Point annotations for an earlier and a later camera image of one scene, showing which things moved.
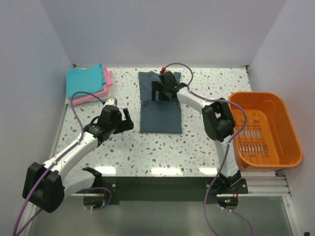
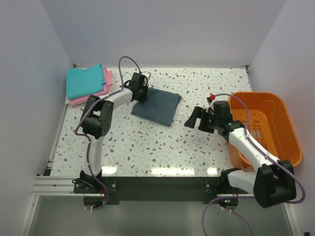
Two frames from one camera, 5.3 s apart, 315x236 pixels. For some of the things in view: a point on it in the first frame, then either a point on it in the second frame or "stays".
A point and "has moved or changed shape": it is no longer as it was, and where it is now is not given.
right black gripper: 155,87 → 198,112
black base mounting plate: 138,190 stays
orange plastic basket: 268,140 stays
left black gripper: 125,125 → 144,86
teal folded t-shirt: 89,79 stays
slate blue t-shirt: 158,117 has moved or changed shape
